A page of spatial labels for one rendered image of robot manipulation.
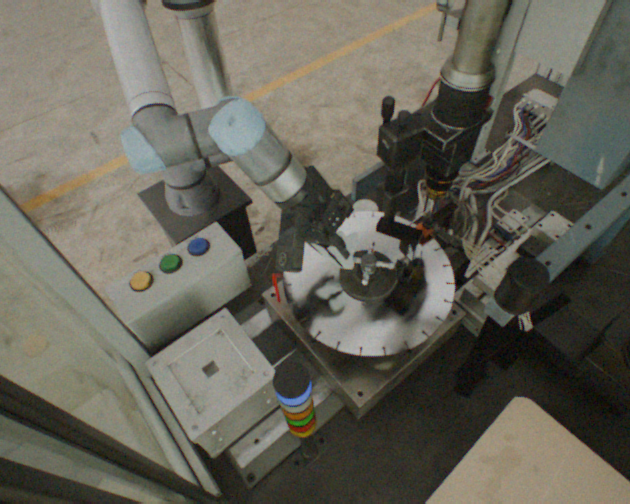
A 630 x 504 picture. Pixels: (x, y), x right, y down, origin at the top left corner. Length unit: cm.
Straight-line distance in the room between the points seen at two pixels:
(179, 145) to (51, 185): 214
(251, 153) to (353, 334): 36
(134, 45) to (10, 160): 236
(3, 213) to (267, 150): 33
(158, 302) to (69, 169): 199
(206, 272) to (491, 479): 69
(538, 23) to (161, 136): 53
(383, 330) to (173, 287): 45
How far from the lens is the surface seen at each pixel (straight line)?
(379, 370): 88
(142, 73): 81
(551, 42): 65
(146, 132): 74
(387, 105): 68
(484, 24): 64
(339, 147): 256
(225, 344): 87
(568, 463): 103
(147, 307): 96
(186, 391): 85
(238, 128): 62
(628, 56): 63
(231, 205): 127
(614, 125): 67
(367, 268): 80
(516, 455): 99
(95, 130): 308
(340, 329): 80
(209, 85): 109
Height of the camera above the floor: 167
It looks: 54 degrees down
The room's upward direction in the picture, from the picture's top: 4 degrees counter-clockwise
